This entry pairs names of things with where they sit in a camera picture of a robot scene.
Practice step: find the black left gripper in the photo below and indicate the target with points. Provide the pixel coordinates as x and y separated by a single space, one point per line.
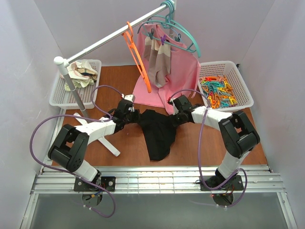
134 115

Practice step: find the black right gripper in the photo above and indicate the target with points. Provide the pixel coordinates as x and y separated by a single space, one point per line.
175 117

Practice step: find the black underwear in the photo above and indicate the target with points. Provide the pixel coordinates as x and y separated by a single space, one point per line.
159 134

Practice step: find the orange plastic hanger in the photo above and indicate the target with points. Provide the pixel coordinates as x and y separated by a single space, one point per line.
128 37

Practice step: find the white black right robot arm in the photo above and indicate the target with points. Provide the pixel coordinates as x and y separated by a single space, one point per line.
238 134

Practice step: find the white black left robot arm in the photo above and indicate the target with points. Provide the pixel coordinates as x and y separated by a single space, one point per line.
69 147

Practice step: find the beige brown underwear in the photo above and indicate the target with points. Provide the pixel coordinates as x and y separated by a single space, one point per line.
159 61

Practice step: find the teal clip hanger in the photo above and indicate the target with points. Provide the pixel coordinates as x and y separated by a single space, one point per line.
152 35

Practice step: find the teal plastic hanger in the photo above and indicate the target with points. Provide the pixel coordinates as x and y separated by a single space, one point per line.
170 16

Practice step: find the pile of colourful clothespins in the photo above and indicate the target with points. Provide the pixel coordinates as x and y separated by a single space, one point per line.
218 91

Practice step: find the pink t-shirt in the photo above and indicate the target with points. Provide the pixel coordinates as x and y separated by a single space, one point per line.
182 78

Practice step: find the pile of light clothes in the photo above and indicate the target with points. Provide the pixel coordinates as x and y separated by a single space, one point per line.
82 74

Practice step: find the white clothespin basket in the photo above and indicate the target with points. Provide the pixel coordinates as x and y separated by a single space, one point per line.
230 70

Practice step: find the white clothes basket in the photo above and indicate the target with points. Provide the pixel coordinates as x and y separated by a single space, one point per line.
62 97

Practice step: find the purple clothespin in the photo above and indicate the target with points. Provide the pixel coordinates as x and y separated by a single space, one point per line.
163 39

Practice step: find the white metal clothes rack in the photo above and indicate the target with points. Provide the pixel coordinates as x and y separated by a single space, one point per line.
62 63

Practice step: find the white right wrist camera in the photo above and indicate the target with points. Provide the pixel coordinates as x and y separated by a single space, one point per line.
173 104

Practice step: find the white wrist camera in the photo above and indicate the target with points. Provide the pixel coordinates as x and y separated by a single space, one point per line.
129 97
173 104

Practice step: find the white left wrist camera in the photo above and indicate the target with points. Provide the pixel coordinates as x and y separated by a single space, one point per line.
129 97

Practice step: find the aluminium rail frame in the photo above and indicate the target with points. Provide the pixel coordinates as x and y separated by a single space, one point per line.
161 198

